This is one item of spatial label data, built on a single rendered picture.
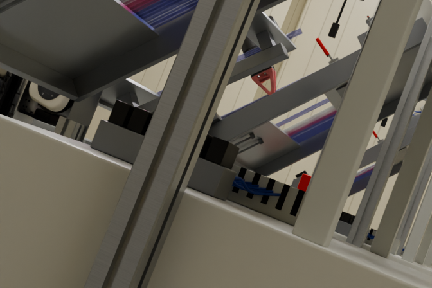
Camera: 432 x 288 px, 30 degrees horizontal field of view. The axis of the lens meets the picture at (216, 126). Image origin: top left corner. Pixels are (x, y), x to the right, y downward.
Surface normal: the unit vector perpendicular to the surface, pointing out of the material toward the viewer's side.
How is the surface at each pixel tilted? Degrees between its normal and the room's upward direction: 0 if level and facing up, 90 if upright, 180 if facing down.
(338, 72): 90
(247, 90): 90
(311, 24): 90
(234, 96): 90
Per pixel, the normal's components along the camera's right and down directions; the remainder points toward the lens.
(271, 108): -0.28, -0.17
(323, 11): -0.49, -0.25
